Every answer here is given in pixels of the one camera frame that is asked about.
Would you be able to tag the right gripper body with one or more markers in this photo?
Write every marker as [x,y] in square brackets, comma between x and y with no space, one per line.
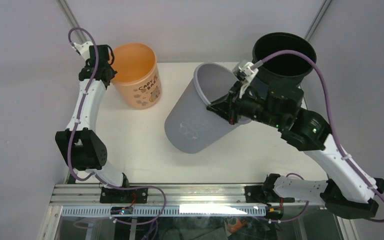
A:
[249,106]

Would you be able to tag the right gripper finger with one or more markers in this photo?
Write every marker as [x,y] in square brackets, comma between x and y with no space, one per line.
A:
[223,106]
[232,117]

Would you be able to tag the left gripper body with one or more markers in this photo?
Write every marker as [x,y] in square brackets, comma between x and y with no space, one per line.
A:
[113,72]

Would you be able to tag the orange capybara bin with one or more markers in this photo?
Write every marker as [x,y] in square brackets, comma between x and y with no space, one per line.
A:
[137,77]

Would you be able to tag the grey plastic bin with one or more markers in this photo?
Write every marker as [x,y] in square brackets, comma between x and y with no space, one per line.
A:
[190,127]

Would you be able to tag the black ribbed bin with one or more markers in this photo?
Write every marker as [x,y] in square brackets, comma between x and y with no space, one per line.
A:
[286,66]

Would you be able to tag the dark blue bin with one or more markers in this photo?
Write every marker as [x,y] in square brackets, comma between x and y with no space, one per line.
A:
[259,89]

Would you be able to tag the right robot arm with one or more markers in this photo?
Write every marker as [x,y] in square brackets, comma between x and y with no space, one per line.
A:
[347,193]

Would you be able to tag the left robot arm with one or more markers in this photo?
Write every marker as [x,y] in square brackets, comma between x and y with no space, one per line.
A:
[83,151]

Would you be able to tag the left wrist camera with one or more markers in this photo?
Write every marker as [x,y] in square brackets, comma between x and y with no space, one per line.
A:
[83,49]

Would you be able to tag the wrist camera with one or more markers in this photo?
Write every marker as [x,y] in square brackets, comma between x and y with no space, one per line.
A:
[245,72]
[83,49]

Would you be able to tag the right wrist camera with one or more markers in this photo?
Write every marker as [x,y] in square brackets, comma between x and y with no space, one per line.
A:
[245,72]

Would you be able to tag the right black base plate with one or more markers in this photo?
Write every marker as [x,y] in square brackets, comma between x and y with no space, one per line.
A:
[260,194]

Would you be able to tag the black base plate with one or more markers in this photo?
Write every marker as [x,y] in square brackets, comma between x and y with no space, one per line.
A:
[110,195]
[260,194]

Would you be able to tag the white slotted cable duct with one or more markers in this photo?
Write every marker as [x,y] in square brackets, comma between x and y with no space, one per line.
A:
[182,210]

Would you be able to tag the aluminium mounting rail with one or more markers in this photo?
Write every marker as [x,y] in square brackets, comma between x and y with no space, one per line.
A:
[158,194]

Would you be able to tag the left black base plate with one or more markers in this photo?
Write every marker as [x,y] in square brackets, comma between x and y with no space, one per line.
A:
[110,195]

